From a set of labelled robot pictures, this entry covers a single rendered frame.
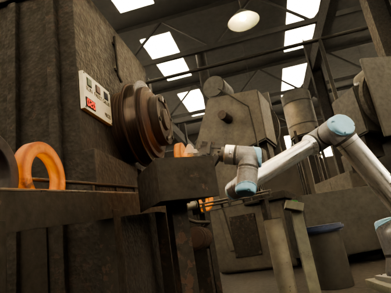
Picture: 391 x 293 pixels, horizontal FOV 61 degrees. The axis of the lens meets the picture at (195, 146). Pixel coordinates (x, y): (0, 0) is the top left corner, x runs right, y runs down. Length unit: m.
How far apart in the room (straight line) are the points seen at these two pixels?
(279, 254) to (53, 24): 1.79
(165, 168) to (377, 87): 4.11
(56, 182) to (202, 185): 0.44
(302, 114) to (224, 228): 6.78
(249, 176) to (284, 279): 0.99
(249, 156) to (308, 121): 9.14
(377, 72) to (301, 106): 5.87
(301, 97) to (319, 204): 7.40
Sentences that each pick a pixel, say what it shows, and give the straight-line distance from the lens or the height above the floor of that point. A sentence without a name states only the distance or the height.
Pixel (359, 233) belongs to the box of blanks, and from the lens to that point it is 3.82.
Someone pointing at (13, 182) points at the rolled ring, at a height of 0.64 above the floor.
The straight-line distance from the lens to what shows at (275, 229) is 2.25.
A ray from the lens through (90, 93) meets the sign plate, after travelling 1.58.
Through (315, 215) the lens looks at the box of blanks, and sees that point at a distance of 3.65.
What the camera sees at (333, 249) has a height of 0.26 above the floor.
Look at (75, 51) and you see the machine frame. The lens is 1.63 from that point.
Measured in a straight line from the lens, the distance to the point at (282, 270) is 2.26.
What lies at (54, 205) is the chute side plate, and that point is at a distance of 0.93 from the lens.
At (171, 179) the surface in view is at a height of 0.65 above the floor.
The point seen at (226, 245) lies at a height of 0.36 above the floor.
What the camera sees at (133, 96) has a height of 1.18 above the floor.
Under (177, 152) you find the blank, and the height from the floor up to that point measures 0.84.
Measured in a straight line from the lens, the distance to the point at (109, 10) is 11.39.
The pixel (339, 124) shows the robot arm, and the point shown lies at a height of 0.88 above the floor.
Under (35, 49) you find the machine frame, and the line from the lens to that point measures 1.76.
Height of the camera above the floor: 0.45
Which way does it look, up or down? 16 degrees up
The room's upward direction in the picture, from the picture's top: 9 degrees counter-clockwise
